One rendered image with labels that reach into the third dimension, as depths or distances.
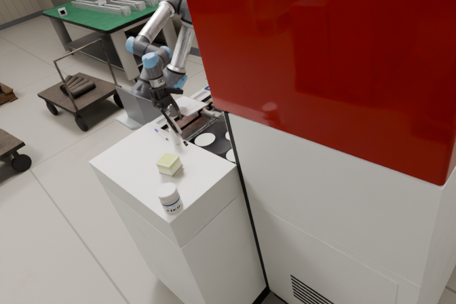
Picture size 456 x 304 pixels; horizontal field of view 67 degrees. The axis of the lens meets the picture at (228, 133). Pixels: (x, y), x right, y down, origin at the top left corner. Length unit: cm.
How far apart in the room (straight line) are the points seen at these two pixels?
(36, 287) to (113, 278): 53
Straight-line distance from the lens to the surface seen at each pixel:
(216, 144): 161
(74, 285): 262
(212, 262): 154
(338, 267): 138
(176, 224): 127
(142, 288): 236
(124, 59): 458
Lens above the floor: 185
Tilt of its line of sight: 35 degrees down
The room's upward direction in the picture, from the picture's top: 14 degrees counter-clockwise
